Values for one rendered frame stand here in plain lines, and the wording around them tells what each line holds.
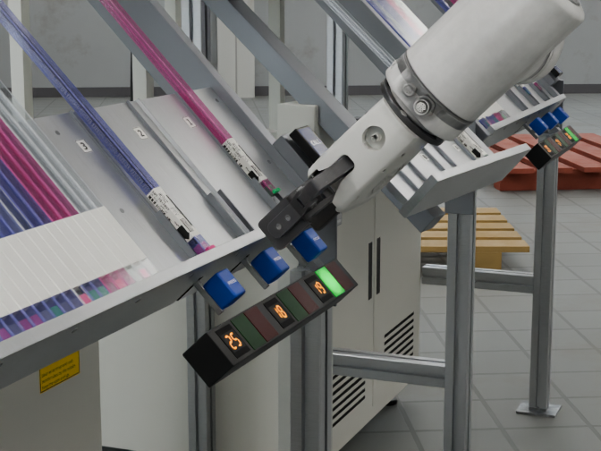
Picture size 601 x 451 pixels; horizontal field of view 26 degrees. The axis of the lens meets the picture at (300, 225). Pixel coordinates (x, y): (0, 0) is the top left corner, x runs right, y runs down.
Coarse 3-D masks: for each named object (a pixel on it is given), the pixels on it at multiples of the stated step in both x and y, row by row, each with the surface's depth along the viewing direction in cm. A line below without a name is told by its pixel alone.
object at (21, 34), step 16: (0, 0) 127; (0, 16) 126; (16, 32) 126; (32, 48) 125; (48, 64) 125; (48, 80) 125; (64, 80) 125; (64, 96) 125; (80, 96) 125; (80, 112) 124; (96, 112) 125; (96, 128) 124; (112, 144) 124; (128, 160) 123; (144, 176) 123; (144, 192) 123; (192, 240) 122
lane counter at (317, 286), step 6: (312, 276) 141; (306, 282) 139; (312, 282) 140; (318, 282) 141; (312, 288) 139; (318, 288) 140; (324, 288) 141; (318, 294) 139; (324, 294) 140; (330, 294) 141; (324, 300) 139
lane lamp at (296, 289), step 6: (288, 288) 135; (294, 288) 136; (300, 288) 137; (294, 294) 135; (300, 294) 136; (306, 294) 137; (300, 300) 135; (306, 300) 136; (312, 300) 137; (306, 306) 135; (312, 306) 136
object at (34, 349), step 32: (224, 256) 123; (256, 256) 139; (128, 288) 107; (160, 288) 112; (192, 288) 126; (64, 320) 98; (96, 320) 103; (128, 320) 114; (0, 352) 90; (32, 352) 95; (64, 352) 105; (0, 384) 97
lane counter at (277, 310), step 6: (270, 300) 130; (276, 300) 131; (270, 306) 129; (276, 306) 130; (282, 306) 131; (270, 312) 128; (276, 312) 129; (282, 312) 130; (276, 318) 129; (282, 318) 129; (288, 318) 130; (282, 324) 129; (288, 324) 130
